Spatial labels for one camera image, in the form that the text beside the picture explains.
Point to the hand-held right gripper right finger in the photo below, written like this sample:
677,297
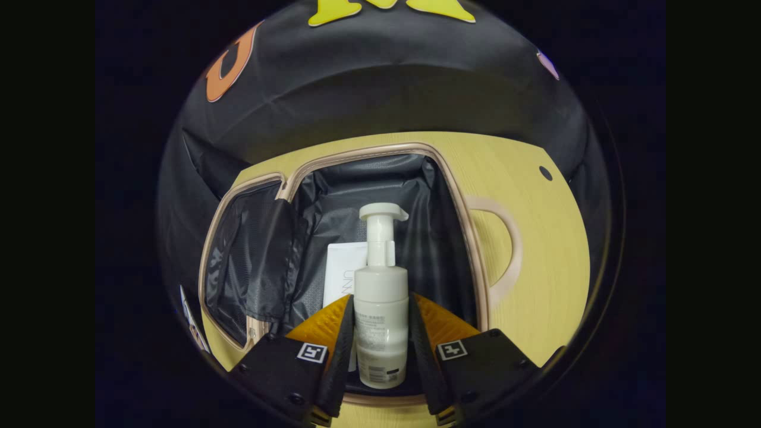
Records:
423,368

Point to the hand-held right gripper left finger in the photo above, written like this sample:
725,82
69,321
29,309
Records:
339,362

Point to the white pump bottle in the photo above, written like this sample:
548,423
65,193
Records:
380,309

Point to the white squeeze tube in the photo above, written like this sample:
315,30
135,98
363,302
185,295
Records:
342,267

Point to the pink suitcase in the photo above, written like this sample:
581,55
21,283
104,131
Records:
333,196

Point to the white printed board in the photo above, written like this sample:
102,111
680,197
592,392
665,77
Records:
193,321

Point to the black round table grommet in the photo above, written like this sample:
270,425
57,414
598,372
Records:
545,173

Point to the black backdrop cloth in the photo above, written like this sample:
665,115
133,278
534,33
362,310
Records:
386,77

